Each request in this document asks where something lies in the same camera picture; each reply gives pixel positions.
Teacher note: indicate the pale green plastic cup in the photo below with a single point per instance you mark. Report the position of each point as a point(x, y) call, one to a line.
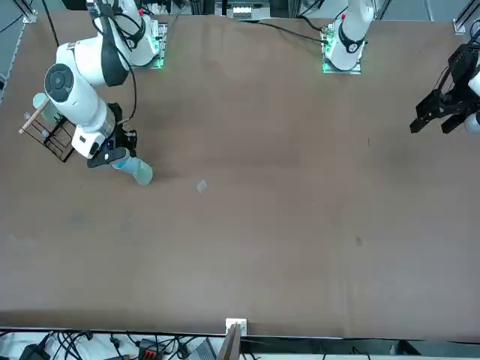
point(144, 175)

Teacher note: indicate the white terminal box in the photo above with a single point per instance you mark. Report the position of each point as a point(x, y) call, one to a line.
point(243, 10)

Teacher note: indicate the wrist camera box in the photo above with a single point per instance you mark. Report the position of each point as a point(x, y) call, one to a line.
point(107, 157)

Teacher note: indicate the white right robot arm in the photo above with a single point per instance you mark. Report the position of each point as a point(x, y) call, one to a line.
point(75, 97)

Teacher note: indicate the long black power brick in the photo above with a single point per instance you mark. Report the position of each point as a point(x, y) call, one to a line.
point(33, 352)

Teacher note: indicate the aluminium frame post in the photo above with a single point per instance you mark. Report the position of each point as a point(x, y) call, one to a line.
point(230, 345)

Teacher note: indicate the finned grey power brick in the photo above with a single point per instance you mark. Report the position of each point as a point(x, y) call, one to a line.
point(203, 350)

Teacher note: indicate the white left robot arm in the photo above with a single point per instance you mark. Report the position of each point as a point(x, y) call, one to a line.
point(350, 37)

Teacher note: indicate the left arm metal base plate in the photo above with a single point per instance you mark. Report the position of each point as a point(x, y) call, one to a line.
point(348, 71)

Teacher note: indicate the blue plastic cup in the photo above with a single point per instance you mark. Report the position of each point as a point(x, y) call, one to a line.
point(125, 167)

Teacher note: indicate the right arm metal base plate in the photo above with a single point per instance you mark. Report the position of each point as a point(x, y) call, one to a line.
point(161, 28)

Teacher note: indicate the clear tape piece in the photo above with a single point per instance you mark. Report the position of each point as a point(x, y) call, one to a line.
point(202, 186)

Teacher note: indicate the black red power strip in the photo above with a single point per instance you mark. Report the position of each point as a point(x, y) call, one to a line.
point(147, 349)

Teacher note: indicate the aluminium frame corner bracket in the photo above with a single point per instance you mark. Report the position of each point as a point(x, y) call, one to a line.
point(30, 15)
point(463, 20)

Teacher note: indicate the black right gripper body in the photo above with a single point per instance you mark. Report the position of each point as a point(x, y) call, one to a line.
point(125, 140)

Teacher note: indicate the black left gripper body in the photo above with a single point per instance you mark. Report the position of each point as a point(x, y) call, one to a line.
point(463, 63)

